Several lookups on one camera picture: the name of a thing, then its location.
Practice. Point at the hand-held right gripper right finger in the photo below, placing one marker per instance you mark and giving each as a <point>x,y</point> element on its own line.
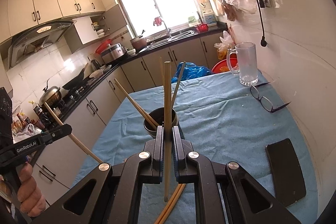
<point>177,153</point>

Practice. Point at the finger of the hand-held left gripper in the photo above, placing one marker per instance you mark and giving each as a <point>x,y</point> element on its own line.
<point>59,132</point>

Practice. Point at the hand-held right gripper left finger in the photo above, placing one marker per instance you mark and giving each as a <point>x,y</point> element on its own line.
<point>159,153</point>

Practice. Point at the long wooden chopstick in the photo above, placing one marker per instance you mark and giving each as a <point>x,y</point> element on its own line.
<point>167,98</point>
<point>78,142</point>
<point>134,108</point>
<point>169,203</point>
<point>139,104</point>
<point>179,79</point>
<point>175,204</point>

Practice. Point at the dark perforated utensil holder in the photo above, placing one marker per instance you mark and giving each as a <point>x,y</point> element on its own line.
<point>157,119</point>

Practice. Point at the person's left hand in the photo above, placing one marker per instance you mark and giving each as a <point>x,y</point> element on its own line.
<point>29,187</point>

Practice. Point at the white plastic bag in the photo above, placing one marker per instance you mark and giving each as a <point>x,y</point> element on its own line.
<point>27,133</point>

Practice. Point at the dark oil bottle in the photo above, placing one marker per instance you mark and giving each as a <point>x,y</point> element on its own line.
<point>36,109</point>

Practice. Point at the sauce bottles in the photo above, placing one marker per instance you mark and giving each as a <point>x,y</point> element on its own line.
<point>23,121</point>

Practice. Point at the metal wok with lid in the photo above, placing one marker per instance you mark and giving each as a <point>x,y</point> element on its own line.
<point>51,95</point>

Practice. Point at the gas stove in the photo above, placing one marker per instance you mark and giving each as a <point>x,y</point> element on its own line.
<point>73,94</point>

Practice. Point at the beige lower cabinets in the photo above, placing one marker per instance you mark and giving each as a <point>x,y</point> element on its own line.
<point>99,106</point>

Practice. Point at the blue table cloth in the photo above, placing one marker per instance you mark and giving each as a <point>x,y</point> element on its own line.
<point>225,134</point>

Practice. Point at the black frying wok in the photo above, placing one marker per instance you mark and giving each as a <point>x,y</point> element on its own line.
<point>76,81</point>

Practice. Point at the steel kettle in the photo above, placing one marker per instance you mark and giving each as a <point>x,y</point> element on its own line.
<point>95,64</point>

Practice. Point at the blue plastic bag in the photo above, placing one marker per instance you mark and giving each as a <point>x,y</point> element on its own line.
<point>194,71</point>

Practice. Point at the steel range hood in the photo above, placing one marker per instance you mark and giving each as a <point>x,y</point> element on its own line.
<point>36,40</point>

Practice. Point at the silver rice cooker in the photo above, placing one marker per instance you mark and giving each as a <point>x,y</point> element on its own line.
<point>114,53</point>

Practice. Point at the red plastic basin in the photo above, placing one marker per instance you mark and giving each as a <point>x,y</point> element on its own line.
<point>221,67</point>
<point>103,46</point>

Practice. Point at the black kitchen countertop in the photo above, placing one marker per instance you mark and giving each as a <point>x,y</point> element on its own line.
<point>147,54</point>

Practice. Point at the black eyeglasses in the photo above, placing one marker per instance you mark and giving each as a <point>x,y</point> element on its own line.
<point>263,102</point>

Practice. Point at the white bowl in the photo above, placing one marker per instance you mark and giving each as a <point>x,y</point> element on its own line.
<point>131,51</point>

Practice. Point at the stack of white dishes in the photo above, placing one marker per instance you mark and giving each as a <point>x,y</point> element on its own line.
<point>99,29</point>

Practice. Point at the black smartphone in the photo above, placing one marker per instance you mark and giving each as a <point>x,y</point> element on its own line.
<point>286,174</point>

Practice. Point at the brown cooking pot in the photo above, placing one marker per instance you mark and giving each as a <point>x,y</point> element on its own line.
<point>138,43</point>

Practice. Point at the clear glass mug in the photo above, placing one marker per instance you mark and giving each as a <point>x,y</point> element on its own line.
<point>248,64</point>

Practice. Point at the steel kitchen sink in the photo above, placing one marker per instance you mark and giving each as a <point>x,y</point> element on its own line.
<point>170,39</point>

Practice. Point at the clear plastic bag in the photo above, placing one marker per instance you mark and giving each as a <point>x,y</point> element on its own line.
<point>223,44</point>

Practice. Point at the steel kitchen faucet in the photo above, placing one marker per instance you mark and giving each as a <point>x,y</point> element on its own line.
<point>166,28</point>

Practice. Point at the red small container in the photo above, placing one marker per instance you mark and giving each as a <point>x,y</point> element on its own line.
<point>201,28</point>

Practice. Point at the green box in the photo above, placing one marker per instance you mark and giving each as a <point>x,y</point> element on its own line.
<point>193,20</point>

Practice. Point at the white detergent jug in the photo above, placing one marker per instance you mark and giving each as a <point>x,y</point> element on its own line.
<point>209,16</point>

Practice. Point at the beige upper wall cabinets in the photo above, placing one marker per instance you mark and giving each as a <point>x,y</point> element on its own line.
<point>52,1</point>

